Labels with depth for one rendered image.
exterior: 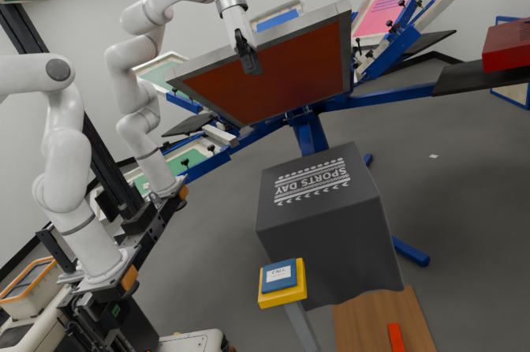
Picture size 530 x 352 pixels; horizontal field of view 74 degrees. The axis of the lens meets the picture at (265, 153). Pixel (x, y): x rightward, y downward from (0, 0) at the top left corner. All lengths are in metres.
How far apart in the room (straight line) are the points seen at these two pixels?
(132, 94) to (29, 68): 0.43
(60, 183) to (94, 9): 5.50
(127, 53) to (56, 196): 0.48
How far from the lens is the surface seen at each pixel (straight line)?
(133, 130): 1.34
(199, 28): 5.82
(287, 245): 1.30
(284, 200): 1.37
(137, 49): 1.21
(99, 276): 1.11
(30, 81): 0.95
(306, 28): 1.07
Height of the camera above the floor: 1.62
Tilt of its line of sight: 21 degrees down
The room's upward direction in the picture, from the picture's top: 22 degrees counter-clockwise
